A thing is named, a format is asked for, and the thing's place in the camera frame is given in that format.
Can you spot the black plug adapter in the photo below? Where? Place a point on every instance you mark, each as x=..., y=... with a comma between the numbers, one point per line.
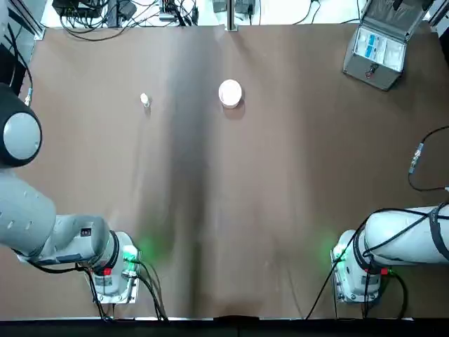
x=126, y=8

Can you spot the clear plastic packet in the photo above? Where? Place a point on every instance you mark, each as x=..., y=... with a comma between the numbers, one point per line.
x=393, y=54

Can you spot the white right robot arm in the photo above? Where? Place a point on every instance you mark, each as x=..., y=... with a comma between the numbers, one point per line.
x=393, y=238

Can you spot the grey aluminium frame rail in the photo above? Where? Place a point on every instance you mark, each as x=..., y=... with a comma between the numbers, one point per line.
x=29, y=21
x=440, y=14

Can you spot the silver metal case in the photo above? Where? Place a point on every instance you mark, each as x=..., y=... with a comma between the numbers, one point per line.
x=361, y=70

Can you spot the usb hub with plugs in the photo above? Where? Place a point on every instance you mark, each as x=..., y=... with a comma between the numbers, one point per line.
x=166, y=10

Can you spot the black power supply box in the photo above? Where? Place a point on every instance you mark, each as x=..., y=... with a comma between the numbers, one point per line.
x=219, y=5
x=243, y=5

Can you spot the black network switch box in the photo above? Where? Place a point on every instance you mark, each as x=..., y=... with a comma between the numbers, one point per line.
x=75, y=5

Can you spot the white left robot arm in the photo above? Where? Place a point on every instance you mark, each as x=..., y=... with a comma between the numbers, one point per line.
x=24, y=217

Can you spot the small white vitamin bottle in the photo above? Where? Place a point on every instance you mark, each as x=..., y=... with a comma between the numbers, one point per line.
x=144, y=99

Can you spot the aluminium post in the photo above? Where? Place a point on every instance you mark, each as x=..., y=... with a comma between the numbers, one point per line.
x=231, y=15

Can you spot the white blue medicine packet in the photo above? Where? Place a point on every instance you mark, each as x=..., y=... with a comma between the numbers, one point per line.
x=370, y=49

